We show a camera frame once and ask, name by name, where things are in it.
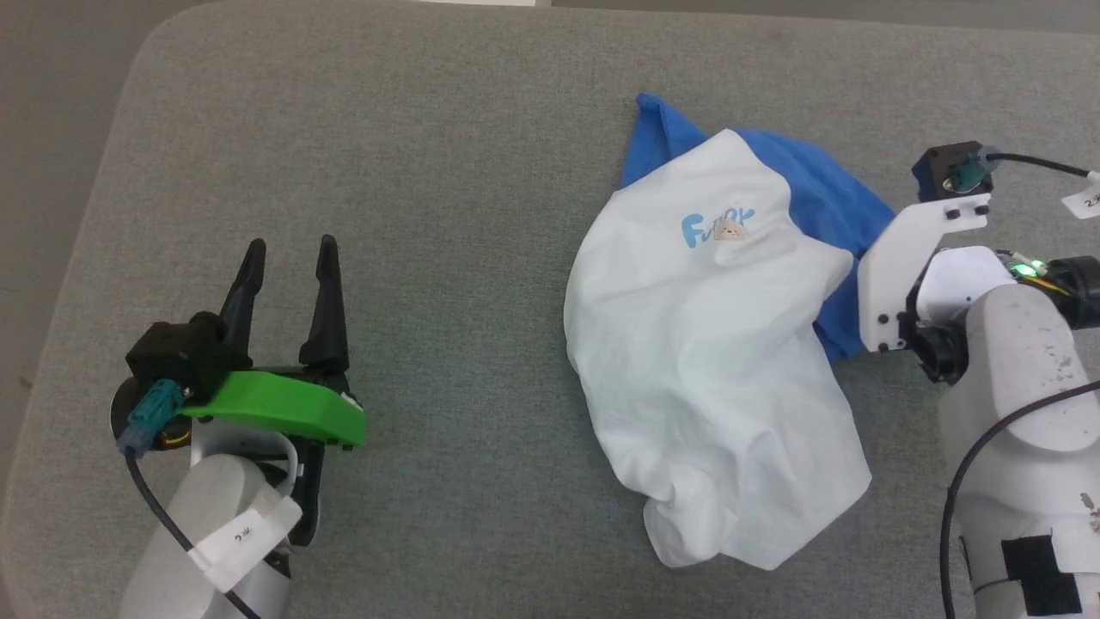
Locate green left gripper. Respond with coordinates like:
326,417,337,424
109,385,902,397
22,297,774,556
179,234,369,548

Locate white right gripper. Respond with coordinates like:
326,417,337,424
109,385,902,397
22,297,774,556
857,193,993,385

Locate white and blue t-shirt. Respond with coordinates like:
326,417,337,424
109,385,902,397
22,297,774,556
564,93,897,571

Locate grey fabric sofa cushion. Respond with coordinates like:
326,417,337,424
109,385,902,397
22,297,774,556
0,0,1100,619

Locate black cable with teal plug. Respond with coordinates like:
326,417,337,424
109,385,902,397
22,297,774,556
115,382,264,619

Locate black right camera cable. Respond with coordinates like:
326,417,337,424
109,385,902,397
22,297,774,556
980,151,1100,181

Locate white paper cable label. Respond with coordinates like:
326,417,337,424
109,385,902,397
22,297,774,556
187,495,303,594
1062,184,1100,221

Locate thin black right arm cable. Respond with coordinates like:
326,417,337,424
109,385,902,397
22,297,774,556
940,378,1100,619

